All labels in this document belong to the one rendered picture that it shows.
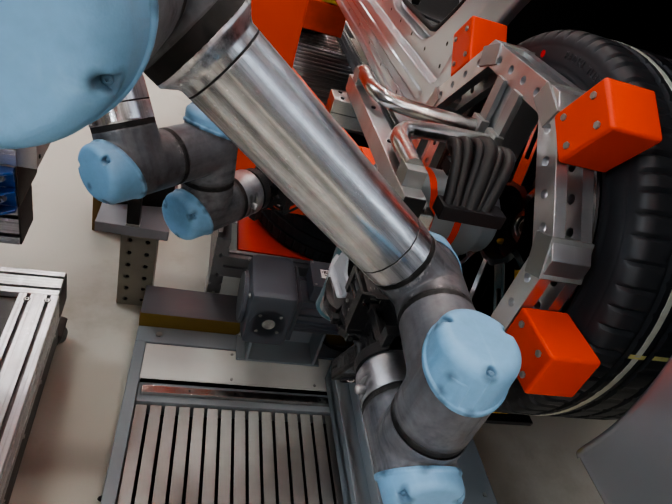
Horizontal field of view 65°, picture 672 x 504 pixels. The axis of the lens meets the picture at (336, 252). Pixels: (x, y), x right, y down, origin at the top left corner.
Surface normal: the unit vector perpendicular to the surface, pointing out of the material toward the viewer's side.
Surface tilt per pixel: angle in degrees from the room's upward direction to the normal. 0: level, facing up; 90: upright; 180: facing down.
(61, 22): 87
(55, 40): 88
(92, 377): 0
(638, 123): 35
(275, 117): 74
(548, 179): 90
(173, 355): 0
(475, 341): 0
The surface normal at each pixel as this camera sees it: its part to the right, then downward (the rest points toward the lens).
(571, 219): -0.95, -0.14
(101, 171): -0.56, 0.35
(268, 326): 0.14, 0.61
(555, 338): 0.29, -0.78
